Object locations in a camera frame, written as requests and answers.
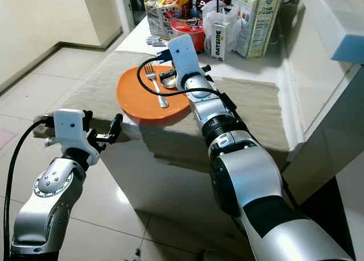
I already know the silver metal spoon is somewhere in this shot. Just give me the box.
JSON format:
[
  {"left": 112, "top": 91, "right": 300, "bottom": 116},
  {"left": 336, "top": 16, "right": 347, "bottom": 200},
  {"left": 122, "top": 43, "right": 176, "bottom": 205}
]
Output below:
[{"left": 159, "top": 77, "right": 178, "bottom": 90}]

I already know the silver metal fork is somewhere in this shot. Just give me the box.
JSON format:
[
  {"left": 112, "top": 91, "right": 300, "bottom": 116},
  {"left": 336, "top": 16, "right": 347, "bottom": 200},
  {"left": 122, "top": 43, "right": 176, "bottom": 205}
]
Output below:
[{"left": 144, "top": 65, "right": 169, "bottom": 109}]

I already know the orange plate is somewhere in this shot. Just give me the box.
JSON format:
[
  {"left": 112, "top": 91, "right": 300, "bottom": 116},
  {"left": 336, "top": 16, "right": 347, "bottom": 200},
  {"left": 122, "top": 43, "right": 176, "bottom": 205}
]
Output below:
[{"left": 117, "top": 65, "right": 192, "bottom": 121}]

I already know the red bowl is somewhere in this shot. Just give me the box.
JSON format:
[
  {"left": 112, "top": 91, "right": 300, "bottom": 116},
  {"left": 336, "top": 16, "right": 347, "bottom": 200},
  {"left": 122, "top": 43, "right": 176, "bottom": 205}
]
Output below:
[{"left": 171, "top": 18, "right": 205, "bottom": 51}]

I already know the white Oatside carton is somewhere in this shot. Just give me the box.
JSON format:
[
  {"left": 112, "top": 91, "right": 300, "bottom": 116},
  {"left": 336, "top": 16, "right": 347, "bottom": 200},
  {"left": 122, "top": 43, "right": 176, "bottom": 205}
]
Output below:
[{"left": 210, "top": 21, "right": 231, "bottom": 60}]

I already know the colourful snack pack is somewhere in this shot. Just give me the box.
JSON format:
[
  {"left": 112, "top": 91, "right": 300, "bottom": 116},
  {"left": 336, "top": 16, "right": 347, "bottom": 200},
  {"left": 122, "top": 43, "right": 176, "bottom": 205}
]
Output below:
[{"left": 143, "top": 0, "right": 191, "bottom": 41}]

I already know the white plastic bag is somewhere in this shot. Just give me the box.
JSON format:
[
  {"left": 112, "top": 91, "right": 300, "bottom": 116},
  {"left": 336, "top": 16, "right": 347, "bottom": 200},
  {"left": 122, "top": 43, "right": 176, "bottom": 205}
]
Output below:
[{"left": 202, "top": 0, "right": 242, "bottom": 48}]

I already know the beige tablecloth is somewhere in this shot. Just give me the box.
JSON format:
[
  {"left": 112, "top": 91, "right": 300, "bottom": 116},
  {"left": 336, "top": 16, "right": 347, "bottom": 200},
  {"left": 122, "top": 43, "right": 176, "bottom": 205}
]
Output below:
[{"left": 32, "top": 49, "right": 291, "bottom": 173}]

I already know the cream crackers box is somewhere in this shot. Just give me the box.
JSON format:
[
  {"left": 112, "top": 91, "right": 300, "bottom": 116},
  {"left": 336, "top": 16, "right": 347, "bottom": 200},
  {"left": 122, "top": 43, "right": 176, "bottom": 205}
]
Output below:
[{"left": 233, "top": 0, "right": 285, "bottom": 59}]

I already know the cream cabinet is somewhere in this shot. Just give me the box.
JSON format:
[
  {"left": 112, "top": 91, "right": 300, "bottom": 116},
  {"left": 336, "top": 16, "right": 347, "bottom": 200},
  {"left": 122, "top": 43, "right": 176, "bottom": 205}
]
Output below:
[{"left": 0, "top": 0, "right": 129, "bottom": 94}]

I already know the white counter ledge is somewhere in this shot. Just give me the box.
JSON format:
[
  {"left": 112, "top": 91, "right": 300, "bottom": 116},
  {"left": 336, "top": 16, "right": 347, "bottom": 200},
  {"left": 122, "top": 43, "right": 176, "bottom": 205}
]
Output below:
[{"left": 282, "top": 0, "right": 364, "bottom": 188}]

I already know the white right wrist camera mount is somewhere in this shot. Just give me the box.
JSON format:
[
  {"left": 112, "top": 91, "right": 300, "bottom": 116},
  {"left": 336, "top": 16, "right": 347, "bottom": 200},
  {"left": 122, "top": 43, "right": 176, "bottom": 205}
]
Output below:
[{"left": 168, "top": 35, "right": 205, "bottom": 91}]

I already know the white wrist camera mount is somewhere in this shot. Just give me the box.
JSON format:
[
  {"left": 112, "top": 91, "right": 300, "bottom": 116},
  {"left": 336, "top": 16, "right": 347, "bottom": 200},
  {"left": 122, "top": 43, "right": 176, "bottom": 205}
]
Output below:
[
  {"left": 53, "top": 109, "right": 98, "bottom": 165},
  {"left": 168, "top": 35, "right": 205, "bottom": 91}
]

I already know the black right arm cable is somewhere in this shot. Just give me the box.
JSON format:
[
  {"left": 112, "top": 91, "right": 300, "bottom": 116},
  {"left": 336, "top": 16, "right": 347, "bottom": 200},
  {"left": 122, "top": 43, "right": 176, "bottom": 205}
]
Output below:
[{"left": 136, "top": 55, "right": 234, "bottom": 100}]

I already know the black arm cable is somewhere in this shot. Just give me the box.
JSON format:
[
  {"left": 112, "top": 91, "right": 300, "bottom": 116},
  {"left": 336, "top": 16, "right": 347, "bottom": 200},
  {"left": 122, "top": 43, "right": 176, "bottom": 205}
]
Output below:
[
  {"left": 5, "top": 118, "right": 55, "bottom": 260},
  {"left": 136, "top": 55, "right": 234, "bottom": 100}
]

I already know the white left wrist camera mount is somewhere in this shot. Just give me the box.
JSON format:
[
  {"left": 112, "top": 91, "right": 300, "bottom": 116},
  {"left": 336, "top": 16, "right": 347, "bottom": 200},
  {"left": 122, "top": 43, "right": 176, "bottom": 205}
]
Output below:
[{"left": 53, "top": 109, "right": 98, "bottom": 165}]

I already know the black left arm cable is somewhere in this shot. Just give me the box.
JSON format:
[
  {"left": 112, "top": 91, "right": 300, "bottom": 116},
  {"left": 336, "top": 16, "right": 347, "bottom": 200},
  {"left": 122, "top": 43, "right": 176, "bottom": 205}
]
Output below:
[{"left": 5, "top": 118, "right": 55, "bottom": 260}]

